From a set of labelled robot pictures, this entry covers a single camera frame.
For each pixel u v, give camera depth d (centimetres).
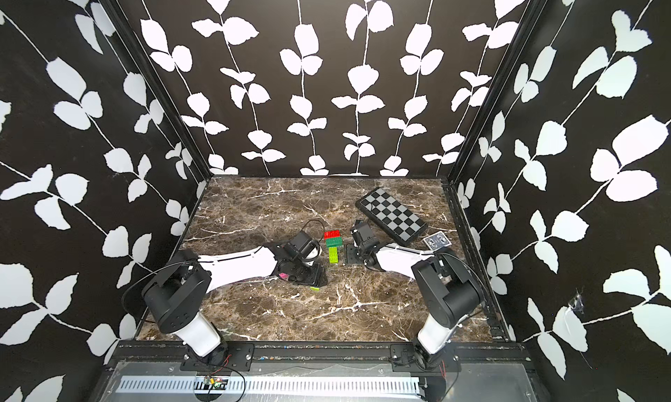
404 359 73
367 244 74
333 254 95
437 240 98
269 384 70
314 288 85
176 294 45
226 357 72
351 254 86
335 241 98
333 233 104
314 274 78
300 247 71
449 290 47
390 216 104
